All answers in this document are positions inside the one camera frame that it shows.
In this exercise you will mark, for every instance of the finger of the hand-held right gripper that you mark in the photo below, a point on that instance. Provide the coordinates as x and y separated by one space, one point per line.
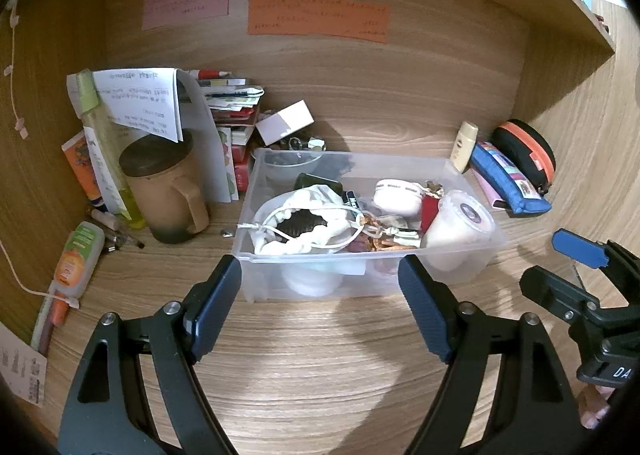
580 247
555 290

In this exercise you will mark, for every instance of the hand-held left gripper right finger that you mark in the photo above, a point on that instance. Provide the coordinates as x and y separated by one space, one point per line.
425 310

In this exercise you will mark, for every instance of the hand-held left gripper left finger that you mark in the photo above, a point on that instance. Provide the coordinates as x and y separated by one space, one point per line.
215 305

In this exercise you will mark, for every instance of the clear plastic bin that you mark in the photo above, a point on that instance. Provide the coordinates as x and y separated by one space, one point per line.
260 280

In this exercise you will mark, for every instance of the white lidded cup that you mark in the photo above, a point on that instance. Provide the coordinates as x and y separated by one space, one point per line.
455 230

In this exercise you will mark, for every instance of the wooden desktop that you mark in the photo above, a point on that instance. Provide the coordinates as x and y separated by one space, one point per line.
320 375

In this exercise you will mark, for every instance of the person's right hand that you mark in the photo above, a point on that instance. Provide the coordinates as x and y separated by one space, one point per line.
595 405

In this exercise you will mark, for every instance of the blue patchwork pouch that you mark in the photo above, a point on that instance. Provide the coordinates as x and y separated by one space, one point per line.
505 185

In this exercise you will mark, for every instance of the red small pouch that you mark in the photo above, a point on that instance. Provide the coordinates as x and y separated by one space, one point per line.
431 212

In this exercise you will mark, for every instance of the pink flat case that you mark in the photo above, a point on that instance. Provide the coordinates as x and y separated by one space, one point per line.
487 190

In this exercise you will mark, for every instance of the white round case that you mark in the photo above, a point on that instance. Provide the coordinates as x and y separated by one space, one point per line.
397 200

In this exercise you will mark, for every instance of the black orange zip case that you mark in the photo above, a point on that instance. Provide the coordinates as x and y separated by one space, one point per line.
525 145

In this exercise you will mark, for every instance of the brown mug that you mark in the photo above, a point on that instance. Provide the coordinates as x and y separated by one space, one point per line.
160 195

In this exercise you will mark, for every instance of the black packet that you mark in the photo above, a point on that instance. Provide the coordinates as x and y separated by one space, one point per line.
353 199

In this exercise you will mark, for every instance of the lip balm tube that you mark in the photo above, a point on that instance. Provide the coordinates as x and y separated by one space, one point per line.
107 221

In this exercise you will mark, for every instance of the orange label sanitiser bottle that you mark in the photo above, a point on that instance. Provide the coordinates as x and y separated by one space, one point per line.
75 260

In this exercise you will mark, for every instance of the cream small bottle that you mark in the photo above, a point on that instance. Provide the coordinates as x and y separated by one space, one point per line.
464 145

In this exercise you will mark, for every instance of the orange pen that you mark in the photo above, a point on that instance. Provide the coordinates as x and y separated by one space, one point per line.
55 312

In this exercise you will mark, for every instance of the white curved leaflet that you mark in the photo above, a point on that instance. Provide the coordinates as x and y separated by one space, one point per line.
210 135

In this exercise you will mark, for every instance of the yellow-green bottle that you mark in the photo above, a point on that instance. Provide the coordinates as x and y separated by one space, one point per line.
107 160

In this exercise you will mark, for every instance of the metal binder clips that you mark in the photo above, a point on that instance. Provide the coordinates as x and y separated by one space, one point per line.
310 142

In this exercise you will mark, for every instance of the white cardboard box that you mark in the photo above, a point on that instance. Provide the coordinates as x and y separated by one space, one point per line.
285 122

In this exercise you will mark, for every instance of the stack of books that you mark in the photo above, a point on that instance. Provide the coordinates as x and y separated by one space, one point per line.
235 105

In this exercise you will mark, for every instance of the printed receipt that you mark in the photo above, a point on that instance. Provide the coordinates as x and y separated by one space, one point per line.
20 365

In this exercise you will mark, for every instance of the printed paper sheet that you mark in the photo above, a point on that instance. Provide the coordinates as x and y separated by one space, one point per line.
140 100

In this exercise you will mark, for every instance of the red white marker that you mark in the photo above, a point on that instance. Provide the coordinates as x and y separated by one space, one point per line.
212 74

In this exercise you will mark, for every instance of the orange paper note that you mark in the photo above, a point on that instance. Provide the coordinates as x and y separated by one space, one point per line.
320 20

